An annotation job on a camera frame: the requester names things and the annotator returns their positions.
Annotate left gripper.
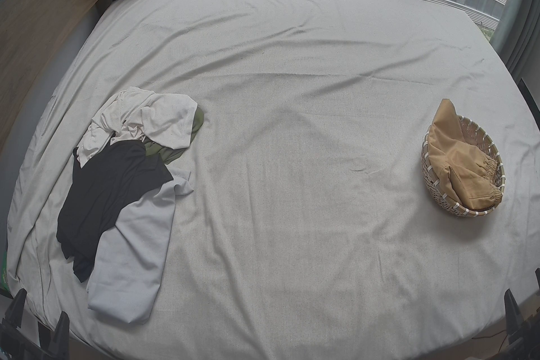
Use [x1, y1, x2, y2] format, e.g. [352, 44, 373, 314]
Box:
[0, 289, 71, 360]

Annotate bed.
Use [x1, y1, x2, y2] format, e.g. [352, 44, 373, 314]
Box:
[0, 0, 540, 360]

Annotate pale grey garment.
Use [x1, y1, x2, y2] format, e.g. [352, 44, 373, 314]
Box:
[86, 168, 194, 325]

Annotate tan shorts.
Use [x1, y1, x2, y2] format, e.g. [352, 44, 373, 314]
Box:
[426, 98, 503, 211]

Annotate round woven basket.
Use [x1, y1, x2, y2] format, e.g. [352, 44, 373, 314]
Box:
[422, 114, 506, 219]

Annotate olive green garment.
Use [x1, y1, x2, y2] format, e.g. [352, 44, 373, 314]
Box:
[141, 105, 205, 165]

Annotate white garment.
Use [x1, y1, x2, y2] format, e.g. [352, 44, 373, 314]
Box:
[76, 86, 198, 167]

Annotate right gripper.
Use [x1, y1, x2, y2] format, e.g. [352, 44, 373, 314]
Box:
[505, 267, 540, 360]

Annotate blue-green curtain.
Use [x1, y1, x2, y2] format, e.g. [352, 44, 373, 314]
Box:
[489, 0, 540, 75]

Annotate green printed package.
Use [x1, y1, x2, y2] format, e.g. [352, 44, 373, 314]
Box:
[0, 251, 11, 300]

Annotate black garment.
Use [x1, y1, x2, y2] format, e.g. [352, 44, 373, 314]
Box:
[56, 139, 174, 283]

